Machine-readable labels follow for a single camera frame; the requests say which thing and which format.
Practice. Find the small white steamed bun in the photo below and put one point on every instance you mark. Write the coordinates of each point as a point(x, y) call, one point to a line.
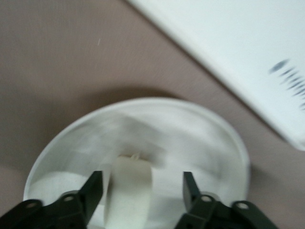
point(129, 188)

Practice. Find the cream rabbit print tray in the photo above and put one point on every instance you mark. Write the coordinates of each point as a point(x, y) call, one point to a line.
point(238, 43)

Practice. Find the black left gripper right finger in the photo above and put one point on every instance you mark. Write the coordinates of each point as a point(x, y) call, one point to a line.
point(214, 212)

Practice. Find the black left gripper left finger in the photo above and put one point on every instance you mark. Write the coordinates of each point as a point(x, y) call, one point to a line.
point(71, 210)

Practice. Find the brown table mat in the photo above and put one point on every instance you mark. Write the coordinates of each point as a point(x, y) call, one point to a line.
point(59, 59)

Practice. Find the round cream plate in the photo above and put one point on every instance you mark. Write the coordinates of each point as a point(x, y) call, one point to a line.
point(178, 133)

